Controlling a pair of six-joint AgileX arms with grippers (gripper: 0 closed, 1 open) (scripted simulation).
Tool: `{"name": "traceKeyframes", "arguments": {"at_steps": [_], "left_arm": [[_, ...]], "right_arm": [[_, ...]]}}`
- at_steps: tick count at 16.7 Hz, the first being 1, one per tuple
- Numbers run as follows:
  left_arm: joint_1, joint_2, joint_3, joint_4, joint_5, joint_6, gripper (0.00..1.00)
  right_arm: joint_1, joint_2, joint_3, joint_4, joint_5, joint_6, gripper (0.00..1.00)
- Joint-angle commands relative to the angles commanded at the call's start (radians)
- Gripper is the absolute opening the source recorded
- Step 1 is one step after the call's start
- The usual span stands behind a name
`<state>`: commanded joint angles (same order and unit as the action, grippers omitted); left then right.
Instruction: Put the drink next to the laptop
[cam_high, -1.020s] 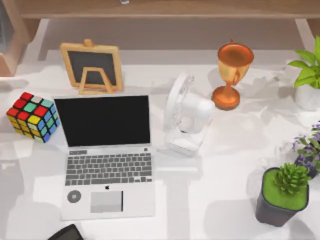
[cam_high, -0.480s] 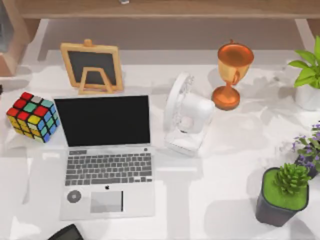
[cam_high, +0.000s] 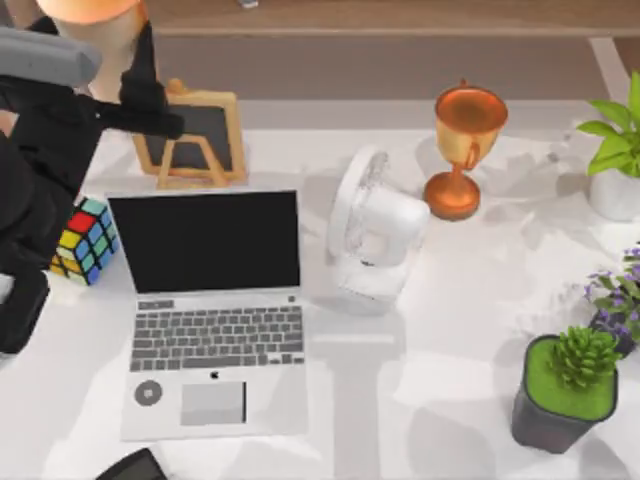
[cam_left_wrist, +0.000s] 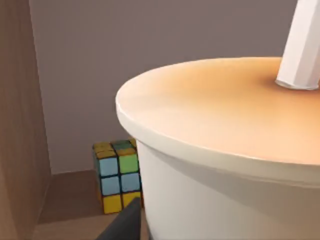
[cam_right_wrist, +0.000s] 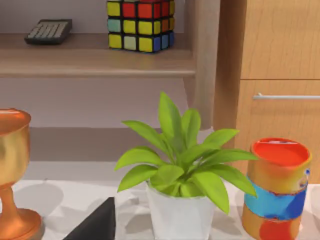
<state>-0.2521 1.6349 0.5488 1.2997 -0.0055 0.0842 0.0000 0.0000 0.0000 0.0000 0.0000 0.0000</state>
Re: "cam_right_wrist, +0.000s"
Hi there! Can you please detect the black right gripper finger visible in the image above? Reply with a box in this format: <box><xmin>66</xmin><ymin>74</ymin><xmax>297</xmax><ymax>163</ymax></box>
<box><xmin>62</xmin><ymin>196</ymin><xmax>116</xmax><ymax>240</ymax></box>

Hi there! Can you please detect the green plant in white pot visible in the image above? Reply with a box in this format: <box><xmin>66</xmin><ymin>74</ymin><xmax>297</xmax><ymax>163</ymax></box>
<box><xmin>114</xmin><ymin>91</ymin><xmax>259</xmax><ymax>240</ymax></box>

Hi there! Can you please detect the golden trophy cup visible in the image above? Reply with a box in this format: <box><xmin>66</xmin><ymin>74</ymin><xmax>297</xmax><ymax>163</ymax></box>
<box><xmin>0</xmin><ymin>107</ymin><xmax>43</xmax><ymax>240</ymax></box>

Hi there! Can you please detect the wooden open shelf unit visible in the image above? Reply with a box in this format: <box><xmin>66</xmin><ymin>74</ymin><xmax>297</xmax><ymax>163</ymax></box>
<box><xmin>0</xmin><ymin>0</ymin><xmax>222</xmax><ymax>131</ymax></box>

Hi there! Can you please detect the orange and blue can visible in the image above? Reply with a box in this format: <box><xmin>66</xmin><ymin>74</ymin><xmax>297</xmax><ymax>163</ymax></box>
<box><xmin>240</xmin><ymin>137</ymin><xmax>313</xmax><ymax>240</ymax></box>

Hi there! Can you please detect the black calculator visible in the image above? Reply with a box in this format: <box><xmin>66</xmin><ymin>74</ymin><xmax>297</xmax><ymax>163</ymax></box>
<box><xmin>24</xmin><ymin>18</ymin><xmax>73</xmax><ymax>46</ymax></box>

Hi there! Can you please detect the colourful puzzle cube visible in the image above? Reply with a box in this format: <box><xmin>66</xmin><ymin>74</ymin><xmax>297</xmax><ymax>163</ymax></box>
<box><xmin>106</xmin><ymin>0</ymin><xmax>176</xmax><ymax>54</ymax></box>

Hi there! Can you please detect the wooden drawer front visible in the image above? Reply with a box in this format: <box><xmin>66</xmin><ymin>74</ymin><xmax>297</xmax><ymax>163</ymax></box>
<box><xmin>234</xmin><ymin>79</ymin><xmax>320</xmax><ymax>186</ymax></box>

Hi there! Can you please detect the wooden cupboard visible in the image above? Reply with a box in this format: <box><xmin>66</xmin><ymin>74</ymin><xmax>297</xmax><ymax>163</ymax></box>
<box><xmin>212</xmin><ymin>0</ymin><xmax>320</xmax><ymax>186</ymax></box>

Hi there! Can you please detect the long metal handle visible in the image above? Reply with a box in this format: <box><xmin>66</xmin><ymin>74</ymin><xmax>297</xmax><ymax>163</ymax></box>
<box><xmin>252</xmin><ymin>92</ymin><xmax>320</xmax><ymax>101</ymax></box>

